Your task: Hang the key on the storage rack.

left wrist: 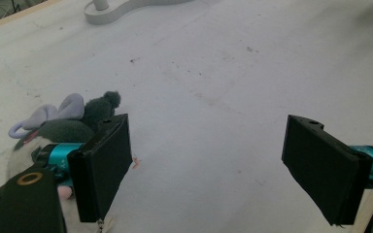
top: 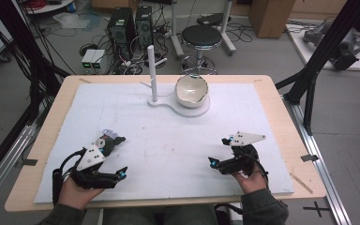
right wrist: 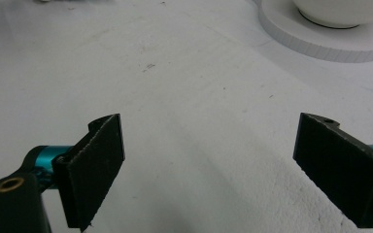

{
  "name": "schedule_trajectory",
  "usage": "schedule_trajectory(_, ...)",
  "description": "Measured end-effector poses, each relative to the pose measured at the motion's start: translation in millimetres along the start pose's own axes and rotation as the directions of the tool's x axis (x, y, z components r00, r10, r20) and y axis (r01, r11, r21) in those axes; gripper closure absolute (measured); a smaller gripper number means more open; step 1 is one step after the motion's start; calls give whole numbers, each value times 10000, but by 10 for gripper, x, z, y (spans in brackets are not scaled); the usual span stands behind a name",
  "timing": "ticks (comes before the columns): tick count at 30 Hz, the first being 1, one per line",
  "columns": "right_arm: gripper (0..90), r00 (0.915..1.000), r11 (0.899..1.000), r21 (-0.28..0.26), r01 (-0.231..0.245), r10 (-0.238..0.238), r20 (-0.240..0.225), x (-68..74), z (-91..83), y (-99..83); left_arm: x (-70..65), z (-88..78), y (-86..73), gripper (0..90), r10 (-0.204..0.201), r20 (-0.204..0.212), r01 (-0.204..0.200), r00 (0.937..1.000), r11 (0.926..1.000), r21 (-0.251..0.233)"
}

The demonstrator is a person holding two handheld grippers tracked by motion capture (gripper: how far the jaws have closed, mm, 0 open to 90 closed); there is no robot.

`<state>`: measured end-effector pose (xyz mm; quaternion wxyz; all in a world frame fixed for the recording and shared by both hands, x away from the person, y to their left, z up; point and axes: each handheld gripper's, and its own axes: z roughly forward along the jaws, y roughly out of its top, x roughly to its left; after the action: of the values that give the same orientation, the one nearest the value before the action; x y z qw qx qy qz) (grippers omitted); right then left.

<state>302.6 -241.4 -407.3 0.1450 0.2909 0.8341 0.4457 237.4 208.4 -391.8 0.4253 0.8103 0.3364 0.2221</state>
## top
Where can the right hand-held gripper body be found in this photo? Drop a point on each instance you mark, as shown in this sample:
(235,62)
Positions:
(245,139)

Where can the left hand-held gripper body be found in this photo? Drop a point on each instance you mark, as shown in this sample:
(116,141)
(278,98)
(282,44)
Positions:
(90,157)

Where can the dark grey white plush toy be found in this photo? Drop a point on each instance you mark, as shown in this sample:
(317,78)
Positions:
(100,142)

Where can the white stand with post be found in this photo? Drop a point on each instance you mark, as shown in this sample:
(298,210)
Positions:
(152,78)

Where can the person's right hand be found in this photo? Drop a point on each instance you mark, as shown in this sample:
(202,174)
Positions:
(251,184)

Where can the person's left hand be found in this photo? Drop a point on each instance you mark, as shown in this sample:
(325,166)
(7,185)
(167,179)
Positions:
(75,197)

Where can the white foam mat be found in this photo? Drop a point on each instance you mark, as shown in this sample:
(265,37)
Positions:
(168,140)

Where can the person's legs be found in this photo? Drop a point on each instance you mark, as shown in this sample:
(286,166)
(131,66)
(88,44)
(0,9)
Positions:
(156,215)

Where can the white eggshell bowl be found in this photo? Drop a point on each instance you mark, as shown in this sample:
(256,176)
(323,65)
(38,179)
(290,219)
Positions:
(190,90)

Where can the thin wooden stick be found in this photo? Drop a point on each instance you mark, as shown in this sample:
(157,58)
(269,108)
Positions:
(301,183)

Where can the small white power unit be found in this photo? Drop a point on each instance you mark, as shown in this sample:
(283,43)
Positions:
(88,59)
(98,60)

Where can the black round stool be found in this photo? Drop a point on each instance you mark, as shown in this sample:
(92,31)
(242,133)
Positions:
(201,36)

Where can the black computer tower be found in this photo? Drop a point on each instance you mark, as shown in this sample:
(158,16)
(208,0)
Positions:
(144,26)
(120,31)

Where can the cardboard box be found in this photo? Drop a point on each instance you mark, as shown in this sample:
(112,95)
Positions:
(272,17)

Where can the white board with grey machine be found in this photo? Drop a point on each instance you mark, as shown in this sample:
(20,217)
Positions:
(334,47)

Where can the aluminium rail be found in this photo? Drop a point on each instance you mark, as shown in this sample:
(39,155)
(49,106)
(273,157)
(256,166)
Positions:
(322,162)
(3,168)

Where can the black metal frame strut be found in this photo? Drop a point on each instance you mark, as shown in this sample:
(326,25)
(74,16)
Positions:
(322,47)
(25,56)

